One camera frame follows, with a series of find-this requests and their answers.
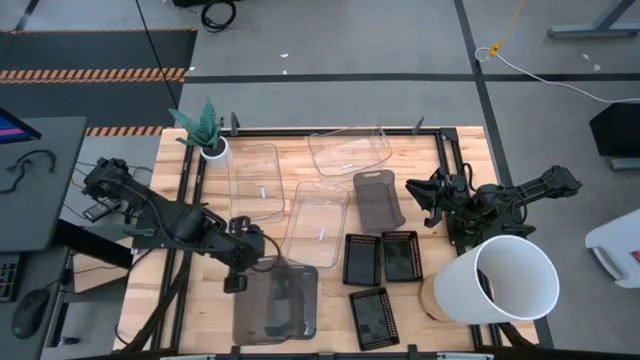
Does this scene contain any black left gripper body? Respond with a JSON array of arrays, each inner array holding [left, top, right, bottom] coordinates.
[[227, 227, 266, 274]]

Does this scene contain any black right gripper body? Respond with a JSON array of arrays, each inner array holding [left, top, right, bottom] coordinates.
[[429, 167, 469, 221]]

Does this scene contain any small smoky grey plastic bin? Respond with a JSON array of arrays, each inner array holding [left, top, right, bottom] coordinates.
[[352, 169, 407, 234]]

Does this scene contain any clear plastic bin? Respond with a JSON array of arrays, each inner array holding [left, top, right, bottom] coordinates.
[[307, 122, 394, 179], [228, 143, 287, 224], [281, 180, 351, 270]]

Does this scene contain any black slatted plastic basket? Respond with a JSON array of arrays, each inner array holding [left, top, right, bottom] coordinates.
[[380, 229, 425, 284], [347, 286, 401, 352], [342, 232, 384, 288]]

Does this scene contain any large smoky grey plastic bin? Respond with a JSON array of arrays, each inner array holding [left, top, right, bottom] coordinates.
[[231, 256, 320, 347]]

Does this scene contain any white plant pot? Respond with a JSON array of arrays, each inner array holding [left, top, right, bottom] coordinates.
[[199, 135, 232, 169]]

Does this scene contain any round wooden lamp base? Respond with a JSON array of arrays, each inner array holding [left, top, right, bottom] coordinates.
[[418, 273, 454, 323]]

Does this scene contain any green artificial plant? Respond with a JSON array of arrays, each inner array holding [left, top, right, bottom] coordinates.
[[168, 98, 225, 151]]

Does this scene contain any white cylindrical bin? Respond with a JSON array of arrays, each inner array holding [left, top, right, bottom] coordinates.
[[433, 234, 561, 327]]

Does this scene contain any black power adapter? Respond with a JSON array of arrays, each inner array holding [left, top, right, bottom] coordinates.
[[81, 198, 122, 224]]

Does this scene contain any white plastic object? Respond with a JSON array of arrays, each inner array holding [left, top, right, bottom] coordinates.
[[584, 208, 640, 290]]

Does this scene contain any black box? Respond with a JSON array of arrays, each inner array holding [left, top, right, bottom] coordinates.
[[588, 101, 640, 159]]

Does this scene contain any dark grey desk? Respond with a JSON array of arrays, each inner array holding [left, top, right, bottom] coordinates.
[[0, 116, 89, 254]]

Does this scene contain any black computer mouse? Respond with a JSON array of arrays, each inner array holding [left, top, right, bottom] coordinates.
[[10, 287, 52, 341]]

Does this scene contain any grey metal table leg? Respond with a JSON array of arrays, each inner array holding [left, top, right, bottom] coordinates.
[[546, 0, 640, 41]]

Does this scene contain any black hazard-striped floor mat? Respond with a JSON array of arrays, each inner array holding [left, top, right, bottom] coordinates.
[[0, 27, 199, 138]]

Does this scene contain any black keyboard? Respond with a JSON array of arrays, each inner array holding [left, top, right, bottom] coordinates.
[[0, 251, 22, 304]]

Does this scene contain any computer monitor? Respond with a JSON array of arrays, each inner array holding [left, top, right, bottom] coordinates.
[[0, 106, 43, 147]]

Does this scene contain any black metal table frame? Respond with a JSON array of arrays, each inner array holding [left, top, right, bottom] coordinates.
[[122, 125, 539, 354]]

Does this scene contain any white floor cable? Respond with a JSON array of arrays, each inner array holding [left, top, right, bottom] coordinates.
[[473, 45, 640, 105]]

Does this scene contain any yellow cord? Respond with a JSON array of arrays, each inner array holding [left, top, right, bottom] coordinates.
[[488, 0, 527, 58]]

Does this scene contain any long thin black cable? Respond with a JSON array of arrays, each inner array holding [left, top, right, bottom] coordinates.
[[134, 0, 182, 110]]

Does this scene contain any coiled black cable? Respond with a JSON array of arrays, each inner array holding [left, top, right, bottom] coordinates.
[[200, 0, 238, 34]]

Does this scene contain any black cable on desk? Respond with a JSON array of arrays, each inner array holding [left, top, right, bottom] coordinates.
[[0, 148, 58, 196]]

